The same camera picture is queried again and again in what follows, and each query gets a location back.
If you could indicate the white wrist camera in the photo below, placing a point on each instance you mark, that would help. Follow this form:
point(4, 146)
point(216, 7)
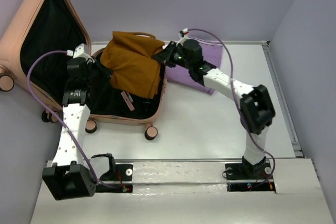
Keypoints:
point(183, 36)
point(82, 51)

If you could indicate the purple shorts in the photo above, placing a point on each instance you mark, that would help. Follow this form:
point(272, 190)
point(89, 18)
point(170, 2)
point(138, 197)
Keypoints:
point(212, 52)

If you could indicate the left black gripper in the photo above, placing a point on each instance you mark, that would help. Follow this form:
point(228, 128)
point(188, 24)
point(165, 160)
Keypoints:
point(106, 73)

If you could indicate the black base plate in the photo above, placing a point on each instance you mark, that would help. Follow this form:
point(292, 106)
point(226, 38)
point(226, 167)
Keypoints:
point(119, 181)
point(238, 181)

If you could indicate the pink cosmetic box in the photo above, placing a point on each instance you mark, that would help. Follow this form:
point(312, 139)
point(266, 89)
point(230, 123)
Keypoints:
point(127, 100)

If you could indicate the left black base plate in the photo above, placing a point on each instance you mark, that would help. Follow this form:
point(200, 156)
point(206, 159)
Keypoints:
point(119, 181)

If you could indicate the pink hard-shell suitcase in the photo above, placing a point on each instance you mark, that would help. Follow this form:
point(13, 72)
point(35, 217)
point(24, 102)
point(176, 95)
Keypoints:
point(32, 49)

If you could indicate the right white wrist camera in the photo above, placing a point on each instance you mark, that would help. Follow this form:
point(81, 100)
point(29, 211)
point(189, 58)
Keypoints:
point(183, 36)

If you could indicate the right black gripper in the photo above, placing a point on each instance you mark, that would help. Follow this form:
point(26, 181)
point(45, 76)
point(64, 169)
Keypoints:
point(166, 55)

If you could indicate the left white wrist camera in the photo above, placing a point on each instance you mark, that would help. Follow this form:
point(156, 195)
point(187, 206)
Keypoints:
point(82, 51)

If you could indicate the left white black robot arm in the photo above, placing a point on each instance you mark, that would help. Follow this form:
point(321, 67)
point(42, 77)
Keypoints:
point(71, 174)

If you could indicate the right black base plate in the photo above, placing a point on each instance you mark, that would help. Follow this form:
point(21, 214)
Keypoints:
point(238, 181)

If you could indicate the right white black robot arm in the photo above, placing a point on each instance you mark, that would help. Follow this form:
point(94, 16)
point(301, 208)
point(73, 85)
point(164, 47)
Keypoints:
point(253, 104)

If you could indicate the mustard brown trousers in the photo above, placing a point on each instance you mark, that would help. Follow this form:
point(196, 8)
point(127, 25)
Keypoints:
point(129, 56)

